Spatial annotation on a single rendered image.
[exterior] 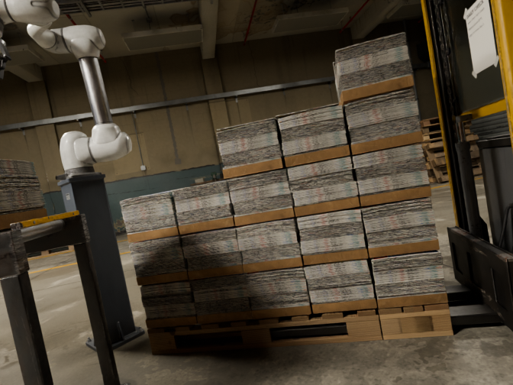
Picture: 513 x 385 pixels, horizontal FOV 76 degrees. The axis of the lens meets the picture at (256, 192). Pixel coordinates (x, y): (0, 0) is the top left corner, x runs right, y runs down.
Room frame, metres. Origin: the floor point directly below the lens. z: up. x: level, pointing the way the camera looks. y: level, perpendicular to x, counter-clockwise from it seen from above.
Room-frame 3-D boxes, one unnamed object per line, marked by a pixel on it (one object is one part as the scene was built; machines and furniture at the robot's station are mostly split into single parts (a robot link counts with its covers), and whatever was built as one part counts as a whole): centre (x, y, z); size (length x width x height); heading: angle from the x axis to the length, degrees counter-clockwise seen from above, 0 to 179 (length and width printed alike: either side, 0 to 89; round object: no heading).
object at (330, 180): (1.74, 0.09, 0.42); 1.17 x 0.39 x 0.83; 77
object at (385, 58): (1.58, -0.62, 0.65); 0.39 x 0.30 x 1.29; 167
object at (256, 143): (1.71, -0.04, 0.95); 0.38 x 0.29 x 0.23; 167
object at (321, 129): (1.64, -0.33, 0.95); 0.38 x 0.29 x 0.23; 168
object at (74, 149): (1.97, 1.00, 1.17); 0.18 x 0.16 x 0.22; 97
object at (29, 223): (1.14, 0.72, 0.81); 0.43 x 0.03 x 0.02; 8
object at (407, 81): (1.57, -0.62, 0.63); 0.38 x 0.29 x 0.97; 167
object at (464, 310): (1.50, -0.42, 0.05); 1.05 x 0.10 x 0.04; 77
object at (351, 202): (1.74, 0.09, 0.40); 1.16 x 0.38 x 0.51; 77
